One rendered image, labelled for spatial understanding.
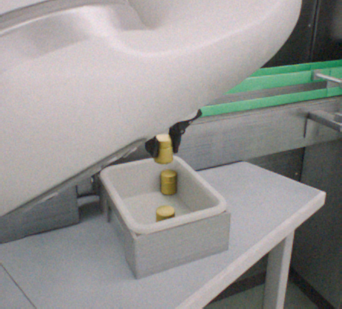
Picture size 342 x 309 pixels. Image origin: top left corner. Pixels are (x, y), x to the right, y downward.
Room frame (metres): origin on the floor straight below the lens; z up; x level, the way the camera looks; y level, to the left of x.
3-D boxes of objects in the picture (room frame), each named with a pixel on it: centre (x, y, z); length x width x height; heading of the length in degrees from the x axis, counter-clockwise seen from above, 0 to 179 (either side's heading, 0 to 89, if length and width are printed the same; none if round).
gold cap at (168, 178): (0.69, 0.00, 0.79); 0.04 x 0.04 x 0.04
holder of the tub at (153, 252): (0.62, 0.03, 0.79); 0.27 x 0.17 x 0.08; 24
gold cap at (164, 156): (0.61, 0.01, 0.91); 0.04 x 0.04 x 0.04
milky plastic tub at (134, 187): (0.60, 0.02, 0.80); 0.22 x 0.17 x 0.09; 24
